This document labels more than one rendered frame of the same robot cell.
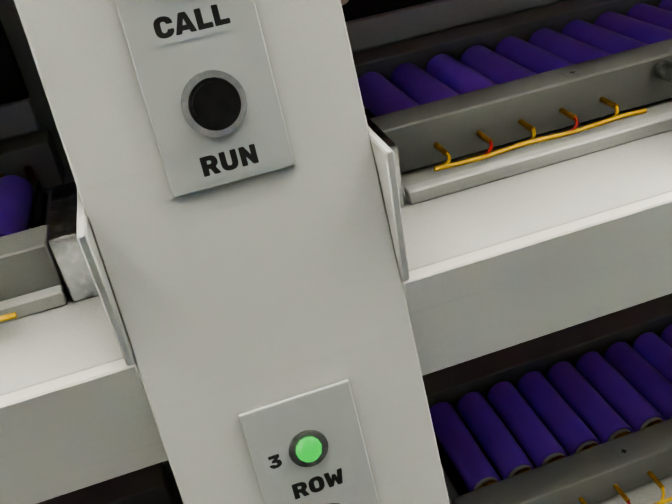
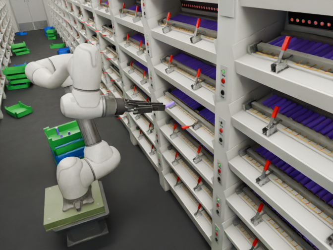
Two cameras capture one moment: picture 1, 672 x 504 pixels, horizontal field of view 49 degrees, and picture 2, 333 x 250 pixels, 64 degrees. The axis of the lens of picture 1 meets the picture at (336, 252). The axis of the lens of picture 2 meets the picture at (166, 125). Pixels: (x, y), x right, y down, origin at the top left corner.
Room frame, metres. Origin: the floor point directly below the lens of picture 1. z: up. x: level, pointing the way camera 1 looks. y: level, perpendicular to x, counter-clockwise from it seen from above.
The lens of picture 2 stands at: (-0.16, -0.77, 1.41)
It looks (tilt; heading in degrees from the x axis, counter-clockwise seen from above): 30 degrees down; 77
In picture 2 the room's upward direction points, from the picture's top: 4 degrees counter-clockwise
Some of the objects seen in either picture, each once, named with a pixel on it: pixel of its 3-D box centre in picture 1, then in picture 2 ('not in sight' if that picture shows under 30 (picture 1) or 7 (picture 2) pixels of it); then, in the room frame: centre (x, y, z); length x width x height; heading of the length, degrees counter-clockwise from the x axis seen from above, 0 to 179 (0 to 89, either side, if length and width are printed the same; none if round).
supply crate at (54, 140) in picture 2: not in sight; (66, 131); (-0.52, 1.21, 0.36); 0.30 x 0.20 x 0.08; 19
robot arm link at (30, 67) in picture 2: not in sight; (38, 72); (-0.50, 0.77, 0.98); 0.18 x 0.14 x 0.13; 117
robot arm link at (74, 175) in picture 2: not in sight; (73, 175); (-0.44, 0.55, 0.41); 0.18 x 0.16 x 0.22; 27
